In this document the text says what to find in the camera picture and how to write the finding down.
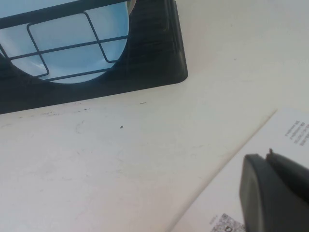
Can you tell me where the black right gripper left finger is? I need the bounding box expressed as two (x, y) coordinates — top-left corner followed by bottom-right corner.
(238, 153), (309, 232)

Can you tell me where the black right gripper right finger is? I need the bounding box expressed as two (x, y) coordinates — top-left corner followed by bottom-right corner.
(265, 148), (309, 202)

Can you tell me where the light blue plate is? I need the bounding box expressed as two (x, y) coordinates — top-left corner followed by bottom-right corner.
(0, 0), (130, 84)

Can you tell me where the white printed paper sheet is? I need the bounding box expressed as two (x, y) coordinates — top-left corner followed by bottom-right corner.
(169, 107), (309, 232)

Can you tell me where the black plastic drip tray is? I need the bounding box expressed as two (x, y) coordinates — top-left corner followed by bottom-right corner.
(0, 0), (189, 115)

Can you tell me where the black wire dish rack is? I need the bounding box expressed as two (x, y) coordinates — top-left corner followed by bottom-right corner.
(0, 0), (136, 82)

